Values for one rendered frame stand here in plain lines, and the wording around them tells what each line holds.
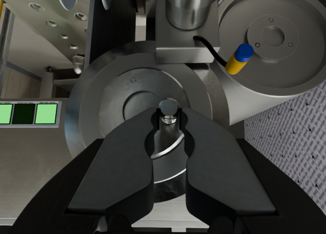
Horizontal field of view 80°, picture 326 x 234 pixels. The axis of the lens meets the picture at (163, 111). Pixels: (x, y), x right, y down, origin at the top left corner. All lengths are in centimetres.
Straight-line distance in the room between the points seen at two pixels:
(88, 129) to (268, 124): 27
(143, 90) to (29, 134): 49
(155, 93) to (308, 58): 15
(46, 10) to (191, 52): 34
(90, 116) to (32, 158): 44
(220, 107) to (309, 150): 13
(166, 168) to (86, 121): 8
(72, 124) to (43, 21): 32
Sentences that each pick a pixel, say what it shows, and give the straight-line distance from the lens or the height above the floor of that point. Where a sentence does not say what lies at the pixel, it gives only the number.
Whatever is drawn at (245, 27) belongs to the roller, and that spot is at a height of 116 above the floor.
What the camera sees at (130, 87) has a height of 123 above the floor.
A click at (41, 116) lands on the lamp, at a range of 60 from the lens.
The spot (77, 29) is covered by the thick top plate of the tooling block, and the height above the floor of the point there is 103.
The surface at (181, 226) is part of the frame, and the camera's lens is 53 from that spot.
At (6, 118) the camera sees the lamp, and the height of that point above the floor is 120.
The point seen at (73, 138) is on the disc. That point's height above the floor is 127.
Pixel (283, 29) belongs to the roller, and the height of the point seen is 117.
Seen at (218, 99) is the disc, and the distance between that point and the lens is 18.
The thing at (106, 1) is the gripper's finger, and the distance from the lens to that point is 22.
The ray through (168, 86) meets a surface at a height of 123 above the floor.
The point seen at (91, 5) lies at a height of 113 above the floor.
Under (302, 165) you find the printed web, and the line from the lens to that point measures 29.
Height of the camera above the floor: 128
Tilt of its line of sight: 12 degrees down
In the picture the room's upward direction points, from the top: 180 degrees counter-clockwise
